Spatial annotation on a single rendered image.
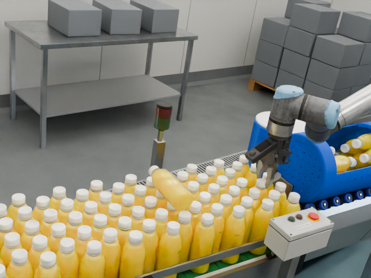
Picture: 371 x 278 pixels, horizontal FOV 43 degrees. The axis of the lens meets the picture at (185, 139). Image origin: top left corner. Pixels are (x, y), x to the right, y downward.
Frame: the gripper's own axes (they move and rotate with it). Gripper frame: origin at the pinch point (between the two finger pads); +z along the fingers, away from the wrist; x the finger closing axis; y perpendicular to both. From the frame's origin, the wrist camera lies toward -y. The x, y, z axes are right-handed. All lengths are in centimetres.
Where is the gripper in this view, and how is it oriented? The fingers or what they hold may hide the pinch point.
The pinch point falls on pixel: (261, 182)
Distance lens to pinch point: 176.7
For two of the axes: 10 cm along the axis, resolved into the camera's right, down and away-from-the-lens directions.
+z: -1.4, 8.9, 4.3
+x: -5.2, -4.3, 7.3
